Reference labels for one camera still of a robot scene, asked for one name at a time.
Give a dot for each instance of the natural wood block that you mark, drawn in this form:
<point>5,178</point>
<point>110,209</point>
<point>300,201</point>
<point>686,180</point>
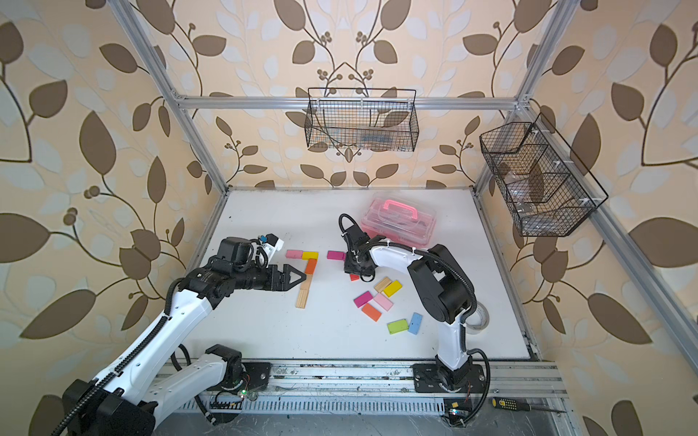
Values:
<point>305,286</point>
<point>381,285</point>
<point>302,298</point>

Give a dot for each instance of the green block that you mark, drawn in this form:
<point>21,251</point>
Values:
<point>398,326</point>

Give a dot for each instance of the pink block in row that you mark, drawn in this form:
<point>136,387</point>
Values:
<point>294,254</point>

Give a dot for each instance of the yellow block in row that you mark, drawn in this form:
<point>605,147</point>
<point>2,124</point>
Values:
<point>310,255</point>

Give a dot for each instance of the yellow black screwdriver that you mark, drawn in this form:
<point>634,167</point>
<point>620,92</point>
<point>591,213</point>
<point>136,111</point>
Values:
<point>514,405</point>

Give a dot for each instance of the light pink block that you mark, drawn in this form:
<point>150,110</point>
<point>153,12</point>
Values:
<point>383,301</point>

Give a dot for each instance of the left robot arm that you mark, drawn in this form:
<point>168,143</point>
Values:
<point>124,398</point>

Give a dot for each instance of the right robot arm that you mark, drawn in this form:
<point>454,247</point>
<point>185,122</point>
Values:
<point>448,296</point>

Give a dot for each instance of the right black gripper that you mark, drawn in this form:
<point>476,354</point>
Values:
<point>348,266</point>

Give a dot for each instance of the back black wire basket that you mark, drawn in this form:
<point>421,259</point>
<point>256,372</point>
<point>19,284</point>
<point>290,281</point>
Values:
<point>378,119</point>

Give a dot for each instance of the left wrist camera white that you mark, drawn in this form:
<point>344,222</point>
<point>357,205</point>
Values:
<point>270,243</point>

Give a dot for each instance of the white tape roll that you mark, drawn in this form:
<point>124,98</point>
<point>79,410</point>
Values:
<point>478,321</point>

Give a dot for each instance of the blue block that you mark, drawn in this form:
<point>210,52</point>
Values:
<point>415,323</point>

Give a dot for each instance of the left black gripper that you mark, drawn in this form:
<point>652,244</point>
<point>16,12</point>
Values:
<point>282,285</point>

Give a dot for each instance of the orange block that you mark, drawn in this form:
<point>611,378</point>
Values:
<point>311,266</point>
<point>371,311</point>

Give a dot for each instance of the pink plastic storage box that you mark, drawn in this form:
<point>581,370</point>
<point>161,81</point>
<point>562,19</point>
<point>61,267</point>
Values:
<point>399,220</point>

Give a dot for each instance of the natural wood block in pile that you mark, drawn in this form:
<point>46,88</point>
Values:
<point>381,285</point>

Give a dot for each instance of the magenta block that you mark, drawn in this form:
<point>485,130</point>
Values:
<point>335,255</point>
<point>363,299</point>

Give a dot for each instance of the black wire basket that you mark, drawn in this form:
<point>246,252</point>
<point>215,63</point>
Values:
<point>378,119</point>
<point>547,187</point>

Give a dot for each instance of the right black wire basket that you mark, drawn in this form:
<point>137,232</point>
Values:
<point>547,187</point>

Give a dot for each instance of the yellow block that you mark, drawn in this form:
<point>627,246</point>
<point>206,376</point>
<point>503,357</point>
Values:
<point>392,288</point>
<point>310,255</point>

